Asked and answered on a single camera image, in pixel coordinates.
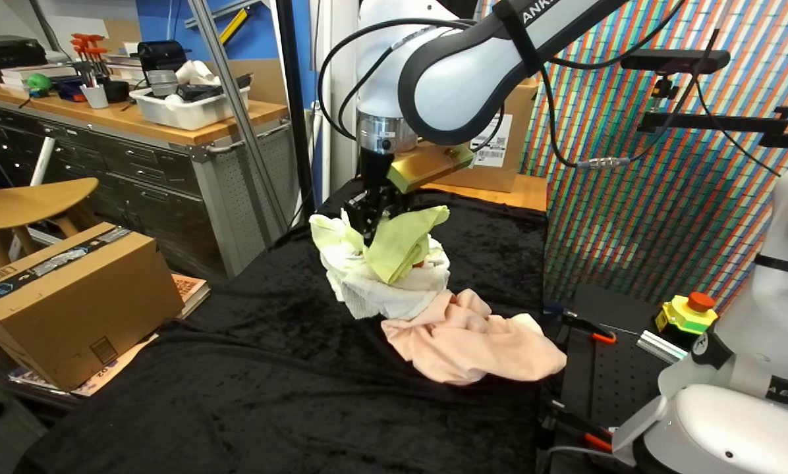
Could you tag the wooden stool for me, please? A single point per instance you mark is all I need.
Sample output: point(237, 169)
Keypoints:
point(24, 201)

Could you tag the black device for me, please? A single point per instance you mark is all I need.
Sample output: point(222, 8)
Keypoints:
point(159, 53)

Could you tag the yellow red emergency stop button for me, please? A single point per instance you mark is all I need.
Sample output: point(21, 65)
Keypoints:
point(685, 313)

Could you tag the white plastic bin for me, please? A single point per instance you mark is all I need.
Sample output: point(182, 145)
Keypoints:
point(186, 111)

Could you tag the yellow cloth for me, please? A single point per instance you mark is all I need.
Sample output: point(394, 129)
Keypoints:
point(402, 246)

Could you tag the red tool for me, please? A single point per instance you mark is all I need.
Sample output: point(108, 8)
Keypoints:
point(87, 46)

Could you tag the green object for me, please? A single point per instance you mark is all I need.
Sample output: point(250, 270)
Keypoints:
point(37, 84)

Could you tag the printed cardboard box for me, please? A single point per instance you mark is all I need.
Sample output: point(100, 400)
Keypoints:
point(85, 305)

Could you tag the black velvet tablecloth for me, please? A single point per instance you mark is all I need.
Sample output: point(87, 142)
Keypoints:
point(278, 378)

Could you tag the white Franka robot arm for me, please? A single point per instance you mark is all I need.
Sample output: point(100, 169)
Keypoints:
point(461, 87)

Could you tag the black vertical pole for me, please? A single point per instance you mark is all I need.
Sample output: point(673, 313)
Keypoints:
point(294, 115)

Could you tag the grey metal tripod pole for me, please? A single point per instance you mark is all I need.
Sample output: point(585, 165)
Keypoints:
point(229, 100)

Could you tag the silver metal cylinder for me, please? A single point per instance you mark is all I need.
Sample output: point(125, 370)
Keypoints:
point(660, 345)

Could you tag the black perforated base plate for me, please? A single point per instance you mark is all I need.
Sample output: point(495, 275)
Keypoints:
point(613, 378)

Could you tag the cardboard box with white label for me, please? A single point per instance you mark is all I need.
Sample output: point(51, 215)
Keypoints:
point(508, 149)

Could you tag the peach cloth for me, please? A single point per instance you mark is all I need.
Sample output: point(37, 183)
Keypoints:
point(473, 345)

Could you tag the small white towel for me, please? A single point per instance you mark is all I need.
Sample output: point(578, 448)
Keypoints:
point(394, 303)

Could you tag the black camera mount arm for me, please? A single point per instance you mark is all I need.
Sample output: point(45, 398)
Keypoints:
point(717, 121)

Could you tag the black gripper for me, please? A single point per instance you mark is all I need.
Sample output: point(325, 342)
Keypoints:
point(377, 179)

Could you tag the black case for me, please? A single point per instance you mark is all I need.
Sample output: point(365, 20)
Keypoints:
point(5, 51)

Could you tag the tan wrist camera box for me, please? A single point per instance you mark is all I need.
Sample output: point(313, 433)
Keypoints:
point(421, 167)

